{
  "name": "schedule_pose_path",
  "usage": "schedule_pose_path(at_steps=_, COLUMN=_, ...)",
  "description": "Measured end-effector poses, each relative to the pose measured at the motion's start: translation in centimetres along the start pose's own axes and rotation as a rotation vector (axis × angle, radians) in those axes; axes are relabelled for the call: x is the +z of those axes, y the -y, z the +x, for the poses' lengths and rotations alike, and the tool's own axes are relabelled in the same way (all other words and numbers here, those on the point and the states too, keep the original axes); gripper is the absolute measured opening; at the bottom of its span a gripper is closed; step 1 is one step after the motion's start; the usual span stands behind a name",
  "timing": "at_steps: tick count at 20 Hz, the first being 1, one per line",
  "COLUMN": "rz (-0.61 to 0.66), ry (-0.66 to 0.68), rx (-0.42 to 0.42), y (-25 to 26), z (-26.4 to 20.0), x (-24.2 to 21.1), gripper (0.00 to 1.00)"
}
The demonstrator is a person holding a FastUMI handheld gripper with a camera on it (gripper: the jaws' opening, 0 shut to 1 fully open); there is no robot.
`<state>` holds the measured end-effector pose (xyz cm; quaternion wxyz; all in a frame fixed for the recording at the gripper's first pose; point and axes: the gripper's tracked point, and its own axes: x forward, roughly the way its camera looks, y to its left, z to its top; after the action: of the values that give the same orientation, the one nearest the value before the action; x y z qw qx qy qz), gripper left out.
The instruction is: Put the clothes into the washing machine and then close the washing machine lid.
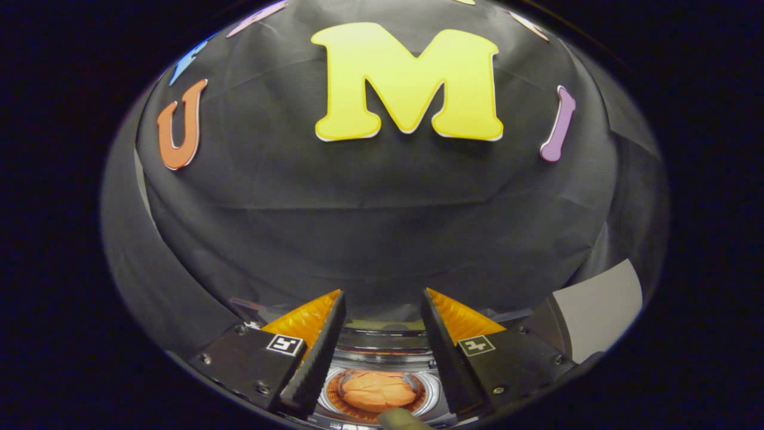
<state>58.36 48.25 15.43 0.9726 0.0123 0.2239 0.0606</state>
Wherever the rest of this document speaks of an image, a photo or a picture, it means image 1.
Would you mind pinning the grey cabinet with dark top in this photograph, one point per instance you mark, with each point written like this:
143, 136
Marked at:
600, 310

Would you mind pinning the black backdrop cloth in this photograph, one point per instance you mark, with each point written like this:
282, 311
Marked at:
382, 227

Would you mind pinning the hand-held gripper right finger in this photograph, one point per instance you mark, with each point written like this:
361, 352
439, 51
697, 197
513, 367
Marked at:
444, 364

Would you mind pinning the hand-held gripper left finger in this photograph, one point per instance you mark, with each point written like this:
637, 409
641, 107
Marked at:
316, 364

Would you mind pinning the orange polo shirt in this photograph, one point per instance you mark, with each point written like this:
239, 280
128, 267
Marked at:
377, 391

